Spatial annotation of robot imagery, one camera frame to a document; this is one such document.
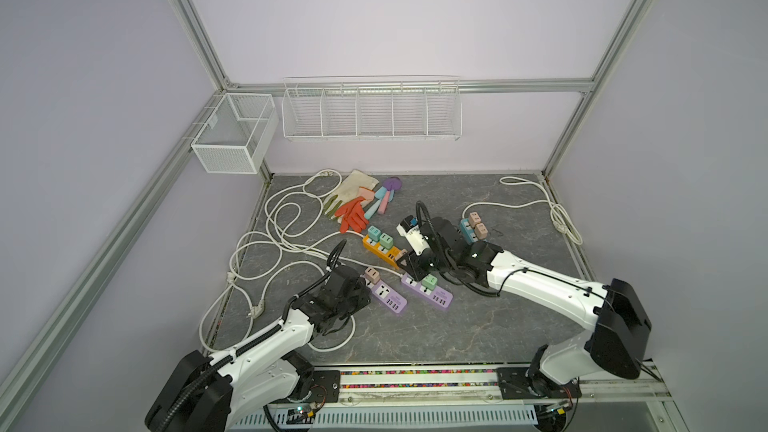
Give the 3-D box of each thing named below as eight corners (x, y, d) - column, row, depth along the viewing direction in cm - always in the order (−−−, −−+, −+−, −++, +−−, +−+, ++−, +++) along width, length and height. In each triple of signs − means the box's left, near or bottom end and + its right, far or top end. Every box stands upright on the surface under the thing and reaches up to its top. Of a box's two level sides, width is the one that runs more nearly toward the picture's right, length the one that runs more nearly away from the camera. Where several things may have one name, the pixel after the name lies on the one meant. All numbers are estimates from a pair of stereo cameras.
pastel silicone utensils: (362, 217, 110) (361, 214, 108) (387, 177, 122) (387, 174, 121) (378, 223, 108) (378, 220, 106) (402, 183, 121) (402, 179, 119)
